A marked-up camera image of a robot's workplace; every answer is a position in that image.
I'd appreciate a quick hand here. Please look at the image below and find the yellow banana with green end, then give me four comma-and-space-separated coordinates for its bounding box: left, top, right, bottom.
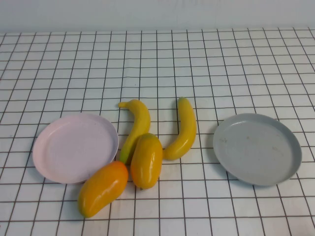
118, 99, 151, 165

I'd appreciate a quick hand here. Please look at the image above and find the plain yellow banana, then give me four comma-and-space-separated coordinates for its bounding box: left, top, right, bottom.
162, 96, 197, 161

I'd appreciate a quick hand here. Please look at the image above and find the grey round plate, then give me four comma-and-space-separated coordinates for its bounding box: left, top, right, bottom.
213, 113, 303, 186

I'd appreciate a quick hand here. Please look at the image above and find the pink round plate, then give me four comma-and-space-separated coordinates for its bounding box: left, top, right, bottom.
32, 113, 120, 184

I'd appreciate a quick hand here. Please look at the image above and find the orange mango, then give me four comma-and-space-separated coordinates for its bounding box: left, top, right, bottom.
77, 161, 129, 218

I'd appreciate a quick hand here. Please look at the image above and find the yellow mango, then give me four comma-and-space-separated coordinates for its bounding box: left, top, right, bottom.
130, 133, 163, 190

